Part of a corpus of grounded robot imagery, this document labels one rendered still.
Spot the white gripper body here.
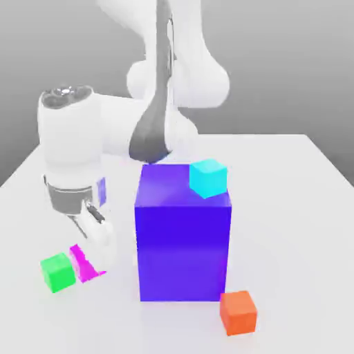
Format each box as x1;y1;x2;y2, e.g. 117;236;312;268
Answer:
74;205;116;272

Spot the small magenta cube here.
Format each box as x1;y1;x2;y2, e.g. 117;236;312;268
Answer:
68;243;107;283

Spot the small green cube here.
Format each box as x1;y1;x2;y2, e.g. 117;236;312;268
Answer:
39;252;77;294

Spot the small cyan cube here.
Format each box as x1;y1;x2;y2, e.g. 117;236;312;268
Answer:
189;158;228;200

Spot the small orange cube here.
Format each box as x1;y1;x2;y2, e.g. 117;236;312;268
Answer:
220;290;258;337

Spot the large blue box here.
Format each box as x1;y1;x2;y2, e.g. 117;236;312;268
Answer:
134;163;232;302

